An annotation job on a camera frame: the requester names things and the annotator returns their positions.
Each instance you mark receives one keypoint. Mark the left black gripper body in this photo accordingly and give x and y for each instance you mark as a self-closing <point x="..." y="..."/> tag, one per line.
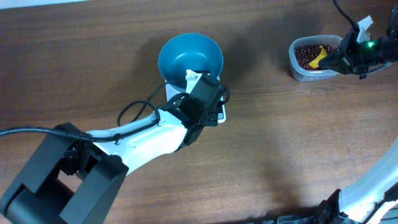
<point x="204" y="124"/>

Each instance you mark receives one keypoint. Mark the yellow measuring scoop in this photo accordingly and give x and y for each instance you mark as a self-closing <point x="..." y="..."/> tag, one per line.
<point x="315" y="62"/>

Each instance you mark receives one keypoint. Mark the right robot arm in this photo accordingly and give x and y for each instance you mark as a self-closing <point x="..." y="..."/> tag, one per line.
<point x="368" y="199"/>

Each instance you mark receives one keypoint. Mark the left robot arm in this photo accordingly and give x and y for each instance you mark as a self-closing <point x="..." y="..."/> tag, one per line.
<point x="74" y="176"/>

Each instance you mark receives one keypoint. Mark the white digital kitchen scale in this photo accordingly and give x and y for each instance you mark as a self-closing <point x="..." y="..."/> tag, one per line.
<point x="172" y="90"/>

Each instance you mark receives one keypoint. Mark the blue plastic bowl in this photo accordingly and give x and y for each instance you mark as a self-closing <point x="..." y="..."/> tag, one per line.
<point x="189" y="51"/>

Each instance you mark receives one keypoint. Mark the red beans in container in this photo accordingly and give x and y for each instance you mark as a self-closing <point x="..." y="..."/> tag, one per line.
<point x="306" y="53"/>

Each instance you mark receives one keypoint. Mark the clear plastic bean container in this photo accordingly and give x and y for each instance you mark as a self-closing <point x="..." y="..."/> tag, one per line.
<point x="303" y="75"/>

